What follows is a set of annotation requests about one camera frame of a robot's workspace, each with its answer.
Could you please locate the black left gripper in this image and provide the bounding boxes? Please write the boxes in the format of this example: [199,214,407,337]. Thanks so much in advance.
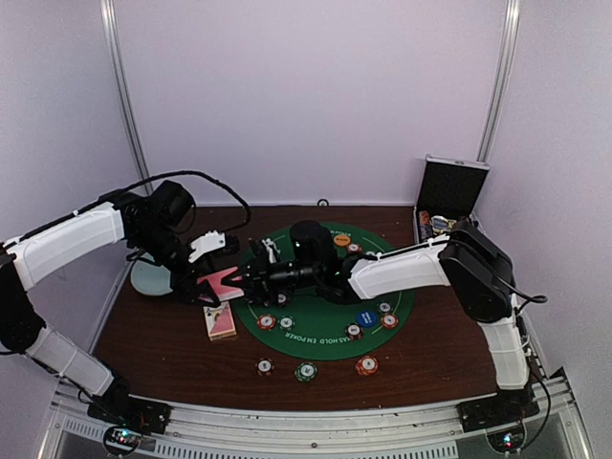
[133,224,221,309]

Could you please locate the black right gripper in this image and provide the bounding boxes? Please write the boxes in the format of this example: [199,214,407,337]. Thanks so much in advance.
[222,249,321,306]

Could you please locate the red-backed playing card deck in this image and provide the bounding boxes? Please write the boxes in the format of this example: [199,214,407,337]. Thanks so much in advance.
[197,267,245,304]

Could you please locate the red black chip stack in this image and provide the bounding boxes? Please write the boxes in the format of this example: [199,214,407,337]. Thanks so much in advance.
[256,359,274,376]

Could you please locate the green chip stack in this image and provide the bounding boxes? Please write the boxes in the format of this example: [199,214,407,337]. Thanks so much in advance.
[294,361,317,383]

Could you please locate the orange big blind button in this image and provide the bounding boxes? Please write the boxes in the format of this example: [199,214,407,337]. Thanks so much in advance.
[333,233,351,247]

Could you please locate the blue small blind button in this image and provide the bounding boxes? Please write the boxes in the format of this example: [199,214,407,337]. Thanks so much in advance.
[356,310,378,328]

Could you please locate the orange chip stack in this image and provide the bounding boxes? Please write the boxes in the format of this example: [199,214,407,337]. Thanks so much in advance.
[355,355,379,376]

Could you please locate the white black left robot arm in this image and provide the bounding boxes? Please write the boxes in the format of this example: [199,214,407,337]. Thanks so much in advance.
[1,180,239,425]

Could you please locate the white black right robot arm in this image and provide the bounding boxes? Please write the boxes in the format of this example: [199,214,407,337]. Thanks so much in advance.
[221,220,534,423]

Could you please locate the gold playing card box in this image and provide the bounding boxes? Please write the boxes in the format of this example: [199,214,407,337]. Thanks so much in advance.
[203,302,237,341]

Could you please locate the light blue flower plate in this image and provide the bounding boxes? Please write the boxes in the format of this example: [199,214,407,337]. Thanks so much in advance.
[130,261,172,296]

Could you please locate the round green poker mat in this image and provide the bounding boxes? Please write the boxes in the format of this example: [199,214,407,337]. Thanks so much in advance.
[232,222,415,361]

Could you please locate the chips inside case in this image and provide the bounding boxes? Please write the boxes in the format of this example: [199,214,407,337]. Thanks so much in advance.
[418,210,457,240]

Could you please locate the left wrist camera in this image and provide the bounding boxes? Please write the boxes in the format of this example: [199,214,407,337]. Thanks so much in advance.
[188,230,240,264]

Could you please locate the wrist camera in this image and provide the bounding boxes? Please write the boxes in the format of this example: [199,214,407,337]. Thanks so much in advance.
[289,220,338,265]
[188,230,240,264]

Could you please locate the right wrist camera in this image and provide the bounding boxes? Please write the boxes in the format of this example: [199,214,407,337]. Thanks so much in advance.
[289,220,338,265]

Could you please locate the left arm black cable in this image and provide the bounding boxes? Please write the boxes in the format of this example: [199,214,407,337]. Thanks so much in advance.
[128,170,253,240]

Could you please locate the left aluminium frame post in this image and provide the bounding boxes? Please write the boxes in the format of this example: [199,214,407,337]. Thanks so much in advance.
[99,0,150,180]

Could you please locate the aluminium frame post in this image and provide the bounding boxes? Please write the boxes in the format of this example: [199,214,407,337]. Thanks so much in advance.
[99,0,150,180]
[476,0,522,163]

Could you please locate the metal front rail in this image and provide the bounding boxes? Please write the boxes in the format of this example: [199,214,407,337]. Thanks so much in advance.
[34,377,594,458]

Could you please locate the right aluminium frame post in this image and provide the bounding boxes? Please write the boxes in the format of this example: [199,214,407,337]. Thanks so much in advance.
[476,0,522,163]

